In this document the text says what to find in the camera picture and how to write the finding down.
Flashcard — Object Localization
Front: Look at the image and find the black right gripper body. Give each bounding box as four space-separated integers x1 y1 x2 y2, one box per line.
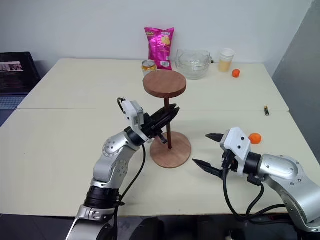
220 149 241 174

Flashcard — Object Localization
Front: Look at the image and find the yellow drink can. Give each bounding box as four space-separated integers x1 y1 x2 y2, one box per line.
141 59 158 77

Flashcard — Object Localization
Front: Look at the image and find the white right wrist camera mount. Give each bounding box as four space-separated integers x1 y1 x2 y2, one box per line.
219 127 252 176

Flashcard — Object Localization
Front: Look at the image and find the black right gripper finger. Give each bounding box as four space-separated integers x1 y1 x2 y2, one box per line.
192 158 226 180
205 133 225 144

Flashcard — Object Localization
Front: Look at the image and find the grey partition panel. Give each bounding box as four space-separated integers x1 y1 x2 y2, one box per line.
271 0 320 162

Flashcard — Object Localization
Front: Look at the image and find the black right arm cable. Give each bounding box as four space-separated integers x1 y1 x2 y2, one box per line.
221 154 291 222

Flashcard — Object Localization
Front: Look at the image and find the clear glass bowl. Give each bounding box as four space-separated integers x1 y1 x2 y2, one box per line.
174 48 213 81

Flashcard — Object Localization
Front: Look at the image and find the wooden pole with round top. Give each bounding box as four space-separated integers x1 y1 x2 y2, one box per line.
143 69 187 151

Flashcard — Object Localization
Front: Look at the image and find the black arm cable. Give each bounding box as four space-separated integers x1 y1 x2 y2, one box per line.
221 154 291 222
112 97 147 240

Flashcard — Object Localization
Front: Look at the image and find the round wooden base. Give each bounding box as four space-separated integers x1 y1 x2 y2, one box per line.
149 131 193 169

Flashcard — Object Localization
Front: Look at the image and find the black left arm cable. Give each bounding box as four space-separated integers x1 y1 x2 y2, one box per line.
112 97 147 240

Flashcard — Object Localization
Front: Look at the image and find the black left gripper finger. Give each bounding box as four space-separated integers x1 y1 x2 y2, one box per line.
159 106 181 130
151 103 178 119

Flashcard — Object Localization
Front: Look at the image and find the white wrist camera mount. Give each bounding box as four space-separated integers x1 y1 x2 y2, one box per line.
122 100 154 144
219 127 252 176

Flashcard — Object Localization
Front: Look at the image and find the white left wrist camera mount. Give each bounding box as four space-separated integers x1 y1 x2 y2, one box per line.
122 100 154 144

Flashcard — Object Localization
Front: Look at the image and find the pink chip bag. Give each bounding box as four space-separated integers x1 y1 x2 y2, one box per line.
144 26 175 72

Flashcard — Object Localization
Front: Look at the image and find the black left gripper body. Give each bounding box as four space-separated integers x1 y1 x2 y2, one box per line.
142 112 168 145

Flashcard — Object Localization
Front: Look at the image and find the white paper cup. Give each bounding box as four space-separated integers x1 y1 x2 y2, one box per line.
218 48 236 74

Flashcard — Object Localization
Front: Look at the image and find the black box with picture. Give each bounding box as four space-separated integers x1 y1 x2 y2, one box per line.
0 51 42 96

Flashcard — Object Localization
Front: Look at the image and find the blue grid mat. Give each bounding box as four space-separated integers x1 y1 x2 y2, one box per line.
0 93 29 126

